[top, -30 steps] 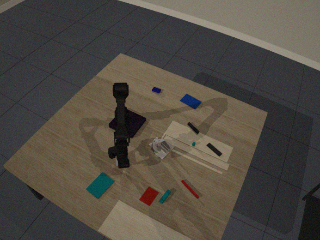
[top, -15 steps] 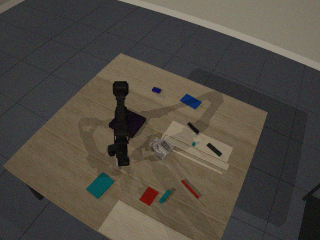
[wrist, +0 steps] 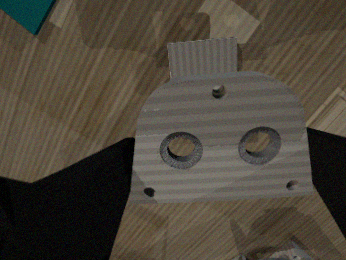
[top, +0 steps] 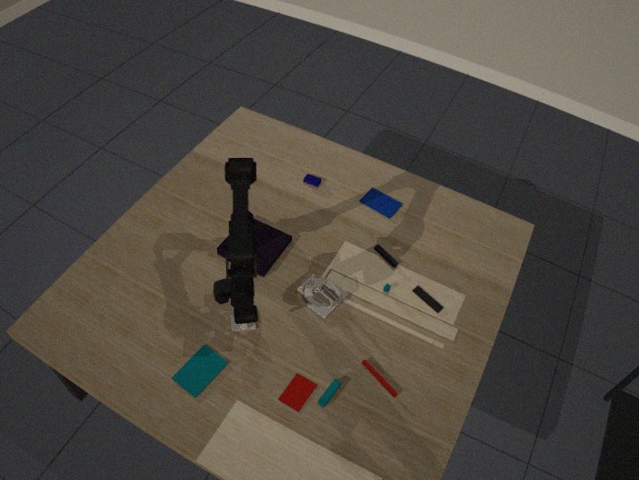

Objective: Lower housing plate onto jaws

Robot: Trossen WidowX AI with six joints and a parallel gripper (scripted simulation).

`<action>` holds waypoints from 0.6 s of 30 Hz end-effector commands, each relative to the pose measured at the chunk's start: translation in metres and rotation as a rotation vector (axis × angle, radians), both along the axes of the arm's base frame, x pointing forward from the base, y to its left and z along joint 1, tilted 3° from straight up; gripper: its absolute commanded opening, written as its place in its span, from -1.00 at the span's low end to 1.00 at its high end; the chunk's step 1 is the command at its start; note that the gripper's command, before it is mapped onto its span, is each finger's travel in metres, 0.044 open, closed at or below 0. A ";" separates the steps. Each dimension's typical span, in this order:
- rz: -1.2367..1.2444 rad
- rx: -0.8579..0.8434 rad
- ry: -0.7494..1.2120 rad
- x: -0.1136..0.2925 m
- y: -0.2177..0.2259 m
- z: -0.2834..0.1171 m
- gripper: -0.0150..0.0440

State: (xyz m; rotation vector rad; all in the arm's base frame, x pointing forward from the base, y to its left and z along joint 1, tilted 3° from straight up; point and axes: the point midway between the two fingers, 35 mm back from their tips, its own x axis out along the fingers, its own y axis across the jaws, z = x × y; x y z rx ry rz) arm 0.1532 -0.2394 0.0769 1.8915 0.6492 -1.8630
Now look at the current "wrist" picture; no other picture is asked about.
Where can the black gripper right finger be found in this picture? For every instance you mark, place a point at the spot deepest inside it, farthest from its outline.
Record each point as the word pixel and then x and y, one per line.
pixel 328 164

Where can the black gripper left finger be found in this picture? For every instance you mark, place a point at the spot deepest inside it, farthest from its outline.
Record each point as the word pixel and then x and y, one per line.
pixel 72 214

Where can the teal flat rectangular plate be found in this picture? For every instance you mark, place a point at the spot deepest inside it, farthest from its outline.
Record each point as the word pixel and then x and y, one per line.
pixel 29 13

